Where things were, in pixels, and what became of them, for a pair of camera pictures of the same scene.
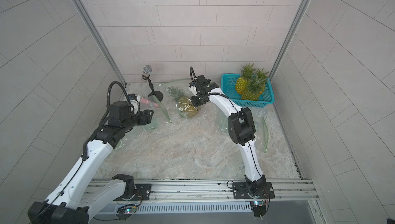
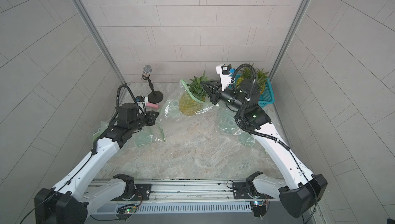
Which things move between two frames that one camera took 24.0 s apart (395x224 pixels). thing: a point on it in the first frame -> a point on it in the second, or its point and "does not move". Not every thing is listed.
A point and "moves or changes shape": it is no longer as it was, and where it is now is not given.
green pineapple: x=184 y=104 moves or changes shape
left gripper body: x=143 y=118 does not move
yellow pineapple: x=246 y=73 does not move
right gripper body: x=199 y=100 -> x=218 y=96
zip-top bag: x=178 y=91 moves or changes shape
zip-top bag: x=153 y=103 -> x=148 y=134
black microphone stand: x=158 y=94 does not move
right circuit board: x=258 y=207 does not move
